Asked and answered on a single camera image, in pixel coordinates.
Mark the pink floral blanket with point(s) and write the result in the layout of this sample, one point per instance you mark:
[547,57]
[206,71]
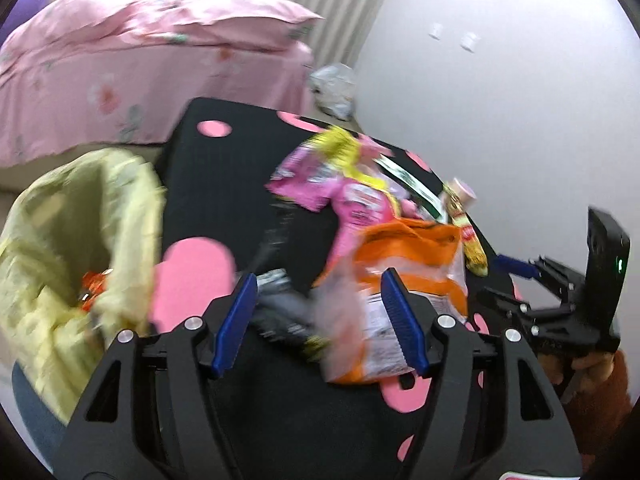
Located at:
[125,60]

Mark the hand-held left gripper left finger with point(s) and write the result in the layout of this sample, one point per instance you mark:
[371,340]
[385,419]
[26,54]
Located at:
[235,325]

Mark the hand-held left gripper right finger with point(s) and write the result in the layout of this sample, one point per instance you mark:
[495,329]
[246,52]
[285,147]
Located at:
[402,320]

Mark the person's right forearm orange sleeve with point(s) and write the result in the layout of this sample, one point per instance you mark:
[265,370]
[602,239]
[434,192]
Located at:
[600,410]

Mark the pink cup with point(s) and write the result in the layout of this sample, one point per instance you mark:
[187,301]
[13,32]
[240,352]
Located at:
[462,191]

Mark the orange snack bag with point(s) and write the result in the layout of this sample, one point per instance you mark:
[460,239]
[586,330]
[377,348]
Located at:
[415,250]

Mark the yellow snack packet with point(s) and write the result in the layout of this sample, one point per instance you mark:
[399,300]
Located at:
[340,147]

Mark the purple pillow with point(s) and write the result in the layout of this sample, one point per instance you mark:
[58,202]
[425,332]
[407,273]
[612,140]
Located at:
[22,7]

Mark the orange wrapper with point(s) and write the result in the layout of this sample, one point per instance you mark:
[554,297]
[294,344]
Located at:
[95,287]

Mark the white plastic bag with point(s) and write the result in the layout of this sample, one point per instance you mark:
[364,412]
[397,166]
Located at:
[332,87]

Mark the white wall outlet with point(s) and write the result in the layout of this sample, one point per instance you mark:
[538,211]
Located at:
[469,41]
[436,30]

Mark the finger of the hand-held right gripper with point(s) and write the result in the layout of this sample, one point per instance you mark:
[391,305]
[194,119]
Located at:
[500,300]
[515,265]

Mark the person's right hand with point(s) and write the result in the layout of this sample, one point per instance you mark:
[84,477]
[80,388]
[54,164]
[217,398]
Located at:
[552,367]

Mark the green and white packet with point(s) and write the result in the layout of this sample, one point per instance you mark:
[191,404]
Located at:
[415,187]

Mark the yellow and red stick packet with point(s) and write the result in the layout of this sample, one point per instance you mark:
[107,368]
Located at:
[470,245]

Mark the black mat with pink shapes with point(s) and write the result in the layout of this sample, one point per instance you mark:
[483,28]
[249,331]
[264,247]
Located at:
[225,185]

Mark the pink snack packet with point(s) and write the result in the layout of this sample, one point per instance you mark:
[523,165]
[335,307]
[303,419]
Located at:
[357,205]
[305,180]

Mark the black and grey packet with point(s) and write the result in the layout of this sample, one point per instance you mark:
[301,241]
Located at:
[285,310]

